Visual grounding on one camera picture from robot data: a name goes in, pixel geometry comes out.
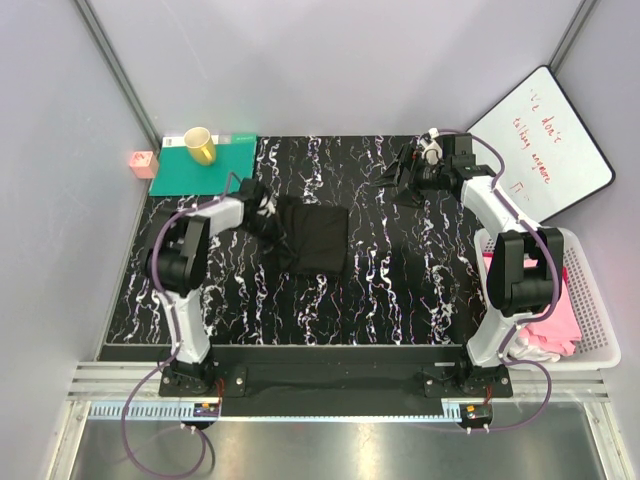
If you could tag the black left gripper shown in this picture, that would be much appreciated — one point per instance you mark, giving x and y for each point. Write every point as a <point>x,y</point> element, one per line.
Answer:
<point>273,226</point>

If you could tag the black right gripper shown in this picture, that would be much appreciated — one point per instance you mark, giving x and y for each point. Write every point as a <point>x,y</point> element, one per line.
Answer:
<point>409,170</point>

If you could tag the black t shirt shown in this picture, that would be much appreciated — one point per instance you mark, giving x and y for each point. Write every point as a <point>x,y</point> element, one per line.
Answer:
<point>315,241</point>

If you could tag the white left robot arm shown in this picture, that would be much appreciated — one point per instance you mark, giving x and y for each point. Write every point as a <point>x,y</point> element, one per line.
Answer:
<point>176,264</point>

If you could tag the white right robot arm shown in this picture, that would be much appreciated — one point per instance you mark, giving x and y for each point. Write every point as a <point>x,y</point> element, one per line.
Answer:
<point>524,281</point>

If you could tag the green book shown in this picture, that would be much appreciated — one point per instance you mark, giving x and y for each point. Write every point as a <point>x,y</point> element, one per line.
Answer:
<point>180,175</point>

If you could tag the yellow cup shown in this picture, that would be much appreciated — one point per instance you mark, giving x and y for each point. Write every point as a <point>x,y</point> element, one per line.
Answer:
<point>200,145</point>

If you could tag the pink cube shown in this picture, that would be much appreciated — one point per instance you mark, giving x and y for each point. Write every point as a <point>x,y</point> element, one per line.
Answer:
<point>144,164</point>

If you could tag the whiteboard with red writing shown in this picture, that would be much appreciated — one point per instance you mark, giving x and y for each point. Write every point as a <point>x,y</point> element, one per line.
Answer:
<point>552,161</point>

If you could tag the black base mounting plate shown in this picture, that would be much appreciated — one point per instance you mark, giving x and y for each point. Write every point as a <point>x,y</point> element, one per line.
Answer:
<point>335,372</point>

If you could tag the white t shirt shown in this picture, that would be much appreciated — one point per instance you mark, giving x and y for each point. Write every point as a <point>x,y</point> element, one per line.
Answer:
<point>522,349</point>

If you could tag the pink t shirt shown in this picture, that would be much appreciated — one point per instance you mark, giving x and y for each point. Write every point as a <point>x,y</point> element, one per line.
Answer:
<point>560,332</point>

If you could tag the white plastic laundry basket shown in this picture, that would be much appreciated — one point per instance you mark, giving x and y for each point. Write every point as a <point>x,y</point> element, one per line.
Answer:
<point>598,348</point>

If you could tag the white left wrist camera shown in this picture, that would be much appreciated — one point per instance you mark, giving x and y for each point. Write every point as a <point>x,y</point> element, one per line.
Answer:
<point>267,207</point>

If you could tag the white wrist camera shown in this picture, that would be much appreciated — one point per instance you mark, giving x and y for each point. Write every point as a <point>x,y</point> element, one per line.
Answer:
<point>429,149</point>
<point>267,207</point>

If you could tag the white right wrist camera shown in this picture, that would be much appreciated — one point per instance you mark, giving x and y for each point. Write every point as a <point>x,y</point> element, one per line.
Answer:
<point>429,149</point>

